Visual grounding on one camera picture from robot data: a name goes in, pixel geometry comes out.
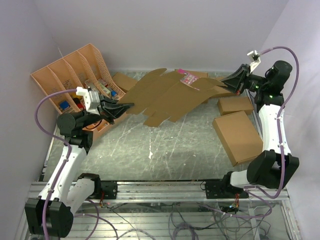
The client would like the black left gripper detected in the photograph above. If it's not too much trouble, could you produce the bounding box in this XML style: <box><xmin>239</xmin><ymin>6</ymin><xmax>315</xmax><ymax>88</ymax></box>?
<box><xmin>78</xmin><ymin>94</ymin><xmax>134</xmax><ymax>128</ymax></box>

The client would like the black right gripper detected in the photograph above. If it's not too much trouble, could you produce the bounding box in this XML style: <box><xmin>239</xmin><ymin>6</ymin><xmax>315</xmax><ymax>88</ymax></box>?
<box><xmin>215</xmin><ymin>63</ymin><xmax>269</xmax><ymax>96</ymax></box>

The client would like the cardboard box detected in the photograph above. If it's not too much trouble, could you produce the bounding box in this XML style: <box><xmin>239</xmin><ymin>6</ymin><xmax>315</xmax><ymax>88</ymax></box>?
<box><xmin>119</xmin><ymin>68</ymin><xmax>225</xmax><ymax>127</ymax></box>

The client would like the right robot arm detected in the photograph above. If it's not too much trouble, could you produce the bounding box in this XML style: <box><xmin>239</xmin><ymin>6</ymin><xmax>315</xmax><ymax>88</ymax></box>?
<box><xmin>220</xmin><ymin>60</ymin><xmax>300</xmax><ymax>198</ymax></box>

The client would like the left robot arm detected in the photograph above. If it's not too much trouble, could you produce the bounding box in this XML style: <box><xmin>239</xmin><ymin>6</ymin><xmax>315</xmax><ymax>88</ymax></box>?
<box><xmin>24</xmin><ymin>87</ymin><xmax>134</xmax><ymax>240</ymax></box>

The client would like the small brown box by organizer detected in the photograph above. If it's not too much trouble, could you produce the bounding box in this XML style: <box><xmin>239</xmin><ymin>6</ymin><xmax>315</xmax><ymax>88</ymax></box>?
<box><xmin>112</xmin><ymin>72</ymin><xmax>138</xmax><ymax>93</ymax></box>

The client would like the brown box back right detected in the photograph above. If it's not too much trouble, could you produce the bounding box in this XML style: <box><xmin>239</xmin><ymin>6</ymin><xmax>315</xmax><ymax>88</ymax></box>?
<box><xmin>204</xmin><ymin>85</ymin><xmax>235</xmax><ymax>99</ymax></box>

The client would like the small brown box right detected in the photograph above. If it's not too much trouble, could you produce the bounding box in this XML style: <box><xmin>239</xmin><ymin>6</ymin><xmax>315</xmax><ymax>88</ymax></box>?
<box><xmin>217</xmin><ymin>96</ymin><xmax>254</xmax><ymax>116</ymax></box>

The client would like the large brown box under book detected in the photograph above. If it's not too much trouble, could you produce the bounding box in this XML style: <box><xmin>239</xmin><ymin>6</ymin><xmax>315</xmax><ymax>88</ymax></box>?
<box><xmin>175</xmin><ymin>68</ymin><xmax>209</xmax><ymax>78</ymax></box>

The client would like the big brown box front right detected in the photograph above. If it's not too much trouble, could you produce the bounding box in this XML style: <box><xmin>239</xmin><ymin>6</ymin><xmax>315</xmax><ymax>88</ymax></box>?
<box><xmin>212</xmin><ymin>111</ymin><xmax>263</xmax><ymax>167</ymax></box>

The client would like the red toy block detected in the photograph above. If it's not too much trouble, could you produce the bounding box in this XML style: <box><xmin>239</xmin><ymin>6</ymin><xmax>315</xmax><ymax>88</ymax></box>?
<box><xmin>73</xmin><ymin>97</ymin><xmax>84</xmax><ymax>111</ymax></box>

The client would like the small printed carton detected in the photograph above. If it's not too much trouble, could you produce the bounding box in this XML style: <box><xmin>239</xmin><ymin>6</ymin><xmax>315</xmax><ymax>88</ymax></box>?
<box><xmin>84</xmin><ymin>78</ymin><xmax>112</xmax><ymax>97</ymax></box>

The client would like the peach plastic file organizer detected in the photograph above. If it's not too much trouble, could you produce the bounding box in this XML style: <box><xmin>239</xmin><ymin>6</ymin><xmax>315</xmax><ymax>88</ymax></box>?
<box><xmin>30</xmin><ymin>43</ymin><xmax>129</xmax><ymax>141</ymax></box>

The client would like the blue toy block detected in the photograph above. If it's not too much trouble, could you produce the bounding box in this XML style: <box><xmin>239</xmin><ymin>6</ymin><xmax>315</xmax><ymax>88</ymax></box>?
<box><xmin>58</xmin><ymin>100</ymin><xmax>70</xmax><ymax>111</ymax></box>

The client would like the pink children's book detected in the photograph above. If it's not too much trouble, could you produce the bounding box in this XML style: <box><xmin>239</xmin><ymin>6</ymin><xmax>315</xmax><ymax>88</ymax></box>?
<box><xmin>179</xmin><ymin>73</ymin><xmax>200</xmax><ymax>91</ymax></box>

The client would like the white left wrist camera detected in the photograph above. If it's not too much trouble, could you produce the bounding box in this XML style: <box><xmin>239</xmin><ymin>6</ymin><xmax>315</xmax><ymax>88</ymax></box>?
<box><xmin>76</xmin><ymin>86</ymin><xmax>89</xmax><ymax>111</ymax></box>

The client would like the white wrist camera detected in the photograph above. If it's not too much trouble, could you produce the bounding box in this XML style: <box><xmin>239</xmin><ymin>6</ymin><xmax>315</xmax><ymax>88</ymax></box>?
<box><xmin>247</xmin><ymin>50</ymin><xmax>261</xmax><ymax>74</ymax></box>
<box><xmin>76</xmin><ymin>86</ymin><xmax>89</xmax><ymax>111</ymax></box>

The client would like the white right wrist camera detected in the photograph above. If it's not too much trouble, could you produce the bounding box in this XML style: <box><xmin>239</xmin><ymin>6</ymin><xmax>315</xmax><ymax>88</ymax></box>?
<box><xmin>247</xmin><ymin>50</ymin><xmax>261</xmax><ymax>74</ymax></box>

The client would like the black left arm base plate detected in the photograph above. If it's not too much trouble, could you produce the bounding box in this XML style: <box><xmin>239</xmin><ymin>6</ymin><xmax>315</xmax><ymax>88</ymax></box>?
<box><xmin>90</xmin><ymin>181</ymin><xmax>118</xmax><ymax>200</ymax></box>

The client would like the aluminium mounting rail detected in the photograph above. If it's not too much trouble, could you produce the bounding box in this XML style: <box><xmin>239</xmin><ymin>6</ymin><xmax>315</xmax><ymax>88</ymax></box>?
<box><xmin>26</xmin><ymin>179</ymin><xmax>288</xmax><ymax>203</ymax></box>

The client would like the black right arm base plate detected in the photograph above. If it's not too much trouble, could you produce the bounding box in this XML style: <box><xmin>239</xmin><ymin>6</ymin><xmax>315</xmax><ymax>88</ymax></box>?
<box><xmin>204</xmin><ymin>179</ymin><xmax>249</xmax><ymax>199</ymax></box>

